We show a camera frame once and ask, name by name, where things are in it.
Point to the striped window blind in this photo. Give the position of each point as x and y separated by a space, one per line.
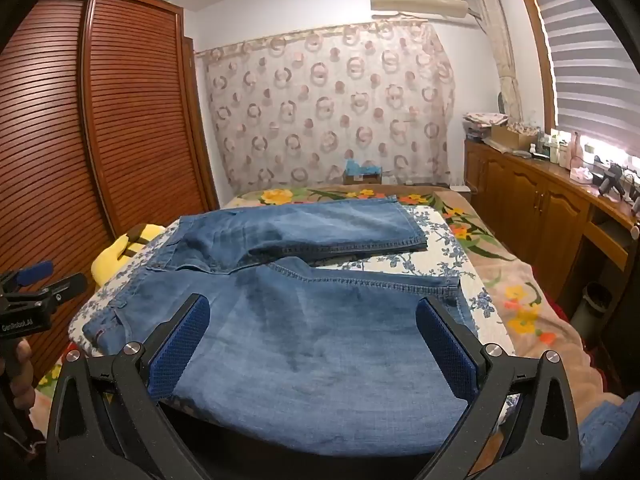
590 55

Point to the pink bottle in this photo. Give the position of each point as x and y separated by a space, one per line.
576 152

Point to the person's left hand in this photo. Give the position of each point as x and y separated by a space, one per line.
22 367

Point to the circle patterned sheer curtain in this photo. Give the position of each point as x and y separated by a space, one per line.
330 110

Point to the small cardboard box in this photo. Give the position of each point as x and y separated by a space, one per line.
362 178

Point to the open cardboard box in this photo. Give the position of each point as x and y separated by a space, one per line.
515 136

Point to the tissue box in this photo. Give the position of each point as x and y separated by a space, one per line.
581 175

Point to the wooden sideboard cabinet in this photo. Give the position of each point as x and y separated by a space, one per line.
545 210

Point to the stack of folded cloths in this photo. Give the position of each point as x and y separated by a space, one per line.
482 122

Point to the blue floral white quilt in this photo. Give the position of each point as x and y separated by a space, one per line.
425 260

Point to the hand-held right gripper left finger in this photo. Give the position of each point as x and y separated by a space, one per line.
182 345

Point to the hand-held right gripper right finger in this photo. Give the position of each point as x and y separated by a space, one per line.
442 345

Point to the crumpled blue bag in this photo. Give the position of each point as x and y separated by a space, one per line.
359 166

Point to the dark waste bin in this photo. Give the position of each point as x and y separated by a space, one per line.
595 305

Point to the brown louvered wooden wardrobe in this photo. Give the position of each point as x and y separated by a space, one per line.
95 125

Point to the blue denim pants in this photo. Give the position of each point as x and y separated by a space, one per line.
300 330

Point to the yellow plush toy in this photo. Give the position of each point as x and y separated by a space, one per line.
117 255

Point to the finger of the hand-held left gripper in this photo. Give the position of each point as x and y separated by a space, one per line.
32 272
65 287

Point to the tied beige curtain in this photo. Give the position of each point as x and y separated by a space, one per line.
497 45

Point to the colourful flower print blanket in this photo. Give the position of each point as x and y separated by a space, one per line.
500 280

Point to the white bottle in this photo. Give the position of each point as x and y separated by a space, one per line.
562 152

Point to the blue denim cloth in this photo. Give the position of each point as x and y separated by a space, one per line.
602 430

